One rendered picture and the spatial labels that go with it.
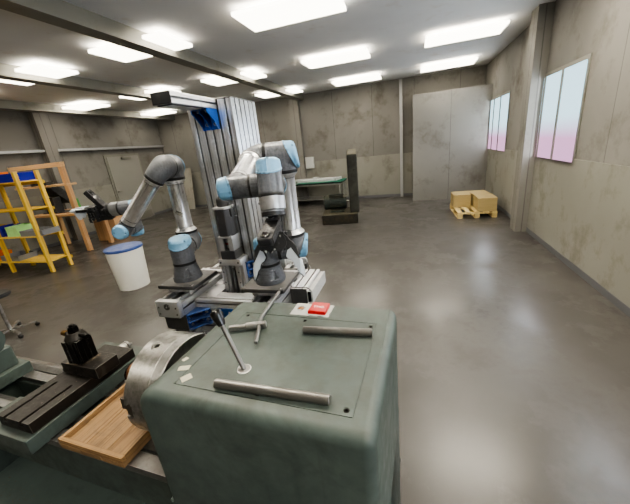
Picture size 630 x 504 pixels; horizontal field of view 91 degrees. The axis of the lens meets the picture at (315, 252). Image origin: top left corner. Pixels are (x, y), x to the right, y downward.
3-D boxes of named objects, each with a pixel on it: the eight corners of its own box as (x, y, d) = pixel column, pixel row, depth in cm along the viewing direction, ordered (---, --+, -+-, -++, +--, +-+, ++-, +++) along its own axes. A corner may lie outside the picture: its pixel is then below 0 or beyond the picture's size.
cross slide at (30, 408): (135, 356, 146) (132, 348, 145) (33, 434, 108) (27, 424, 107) (107, 351, 152) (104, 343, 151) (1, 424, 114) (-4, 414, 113)
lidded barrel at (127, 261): (135, 277, 519) (123, 241, 499) (160, 278, 504) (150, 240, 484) (107, 292, 472) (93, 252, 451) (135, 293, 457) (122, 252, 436)
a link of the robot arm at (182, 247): (169, 266, 161) (162, 241, 157) (177, 257, 174) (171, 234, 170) (192, 263, 162) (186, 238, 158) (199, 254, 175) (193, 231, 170)
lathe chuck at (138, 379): (225, 374, 123) (198, 313, 108) (172, 456, 98) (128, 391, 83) (206, 371, 126) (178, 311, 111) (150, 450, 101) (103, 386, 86)
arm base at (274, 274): (263, 273, 165) (260, 255, 162) (290, 273, 160) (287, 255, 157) (250, 285, 151) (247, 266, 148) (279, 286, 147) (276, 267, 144)
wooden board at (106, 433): (198, 386, 131) (196, 379, 130) (124, 468, 99) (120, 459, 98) (144, 376, 141) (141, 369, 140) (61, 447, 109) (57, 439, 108)
